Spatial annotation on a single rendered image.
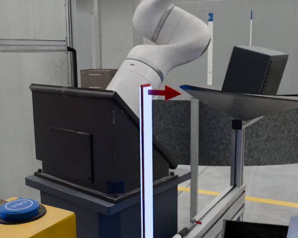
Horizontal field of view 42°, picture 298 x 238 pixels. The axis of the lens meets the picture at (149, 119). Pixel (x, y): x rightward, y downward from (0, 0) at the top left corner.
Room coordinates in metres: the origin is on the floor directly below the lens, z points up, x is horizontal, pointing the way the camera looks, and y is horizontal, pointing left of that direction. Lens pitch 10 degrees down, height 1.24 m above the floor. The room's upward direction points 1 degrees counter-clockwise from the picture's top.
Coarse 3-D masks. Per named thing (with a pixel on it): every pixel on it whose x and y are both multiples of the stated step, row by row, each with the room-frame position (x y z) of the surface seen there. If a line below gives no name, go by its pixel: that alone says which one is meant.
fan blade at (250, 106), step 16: (208, 96) 0.52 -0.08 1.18; (224, 96) 0.50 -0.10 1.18; (240, 96) 0.46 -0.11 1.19; (256, 96) 0.44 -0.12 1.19; (272, 96) 0.45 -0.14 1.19; (288, 96) 0.46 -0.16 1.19; (224, 112) 0.62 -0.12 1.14; (240, 112) 0.61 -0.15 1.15; (256, 112) 0.61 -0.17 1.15; (272, 112) 0.61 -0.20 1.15
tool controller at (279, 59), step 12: (240, 48) 1.12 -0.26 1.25; (252, 48) 1.17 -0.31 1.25; (264, 48) 1.30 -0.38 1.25; (240, 60) 1.11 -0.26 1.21; (252, 60) 1.10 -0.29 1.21; (264, 60) 1.08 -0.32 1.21; (276, 60) 1.14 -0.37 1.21; (228, 72) 1.13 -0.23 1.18; (240, 72) 1.11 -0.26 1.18; (252, 72) 1.10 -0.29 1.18; (264, 72) 1.08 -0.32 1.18; (276, 72) 1.18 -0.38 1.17; (228, 84) 1.13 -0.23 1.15; (240, 84) 1.11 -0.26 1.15; (252, 84) 1.10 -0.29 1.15; (264, 84) 1.10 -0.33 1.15; (276, 84) 1.25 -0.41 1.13
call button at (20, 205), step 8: (16, 200) 0.41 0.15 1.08; (24, 200) 0.41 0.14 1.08; (32, 200) 0.41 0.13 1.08; (0, 208) 0.39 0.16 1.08; (8, 208) 0.39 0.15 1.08; (16, 208) 0.39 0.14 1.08; (24, 208) 0.39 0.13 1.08; (32, 208) 0.39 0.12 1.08; (0, 216) 0.39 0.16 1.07; (8, 216) 0.38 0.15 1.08; (16, 216) 0.38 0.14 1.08; (24, 216) 0.38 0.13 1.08; (32, 216) 0.39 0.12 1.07
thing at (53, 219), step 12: (36, 216) 0.38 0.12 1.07; (48, 216) 0.39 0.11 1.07; (60, 216) 0.39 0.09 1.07; (72, 216) 0.40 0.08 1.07; (0, 228) 0.36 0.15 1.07; (12, 228) 0.36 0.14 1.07; (24, 228) 0.36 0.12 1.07; (36, 228) 0.36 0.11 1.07; (48, 228) 0.37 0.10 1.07; (60, 228) 0.38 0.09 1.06; (72, 228) 0.40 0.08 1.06
